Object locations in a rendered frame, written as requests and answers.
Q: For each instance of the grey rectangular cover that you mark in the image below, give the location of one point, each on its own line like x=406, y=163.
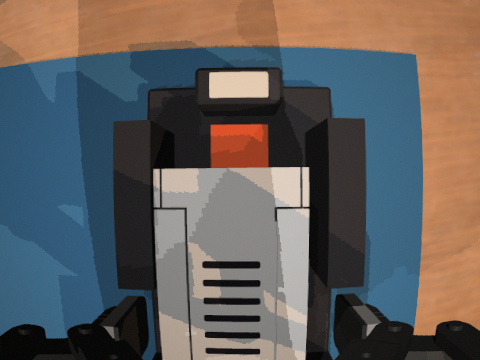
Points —
x=236, y=249

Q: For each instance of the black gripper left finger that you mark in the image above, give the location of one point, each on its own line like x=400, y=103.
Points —
x=127, y=321

